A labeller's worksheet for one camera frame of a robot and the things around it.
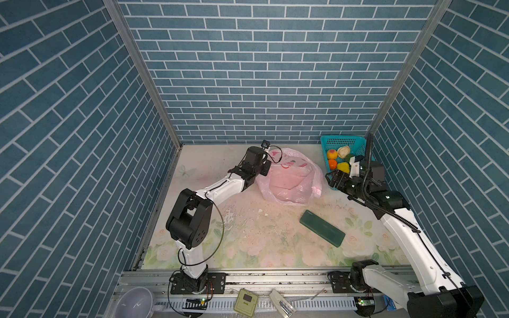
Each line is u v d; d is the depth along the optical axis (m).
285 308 0.68
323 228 0.87
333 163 1.06
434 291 0.39
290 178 1.08
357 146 1.13
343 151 1.11
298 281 0.75
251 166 0.70
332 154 1.11
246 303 0.69
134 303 0.67
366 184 0.55
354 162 0.69
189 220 0.48
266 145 0.79
